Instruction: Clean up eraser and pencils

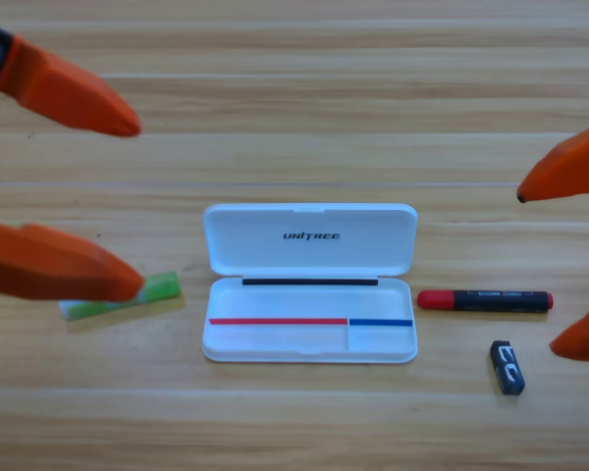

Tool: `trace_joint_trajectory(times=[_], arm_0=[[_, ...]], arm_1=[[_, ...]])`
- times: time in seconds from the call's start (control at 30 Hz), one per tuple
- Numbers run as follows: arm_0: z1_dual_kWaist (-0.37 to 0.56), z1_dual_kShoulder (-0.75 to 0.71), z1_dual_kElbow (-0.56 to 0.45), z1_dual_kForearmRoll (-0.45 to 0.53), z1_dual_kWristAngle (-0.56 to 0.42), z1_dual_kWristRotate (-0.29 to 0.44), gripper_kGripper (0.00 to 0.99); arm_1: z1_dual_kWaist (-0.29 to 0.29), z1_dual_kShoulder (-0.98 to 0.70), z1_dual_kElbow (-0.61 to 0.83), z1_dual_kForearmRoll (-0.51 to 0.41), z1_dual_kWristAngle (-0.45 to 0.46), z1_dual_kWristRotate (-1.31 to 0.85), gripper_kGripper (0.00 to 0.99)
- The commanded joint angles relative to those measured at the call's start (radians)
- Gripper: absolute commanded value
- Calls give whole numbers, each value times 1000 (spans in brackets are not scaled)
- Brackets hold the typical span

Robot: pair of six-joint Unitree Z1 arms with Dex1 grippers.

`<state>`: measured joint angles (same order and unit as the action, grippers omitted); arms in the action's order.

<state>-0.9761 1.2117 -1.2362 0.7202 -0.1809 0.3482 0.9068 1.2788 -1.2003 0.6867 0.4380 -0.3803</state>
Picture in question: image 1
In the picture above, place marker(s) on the black eraser with white print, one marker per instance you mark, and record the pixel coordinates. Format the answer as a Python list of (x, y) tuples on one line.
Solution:
[(508, 368)]

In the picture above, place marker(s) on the red and black marker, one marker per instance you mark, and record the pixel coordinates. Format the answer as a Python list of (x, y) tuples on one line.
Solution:
[(491, 300)]

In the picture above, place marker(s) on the green highlighter pen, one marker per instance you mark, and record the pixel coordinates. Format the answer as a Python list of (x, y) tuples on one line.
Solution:
[(163, 287)]

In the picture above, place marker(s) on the white Unitree pencil case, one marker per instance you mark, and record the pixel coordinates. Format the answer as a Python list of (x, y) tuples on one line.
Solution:
[(304, 304)]

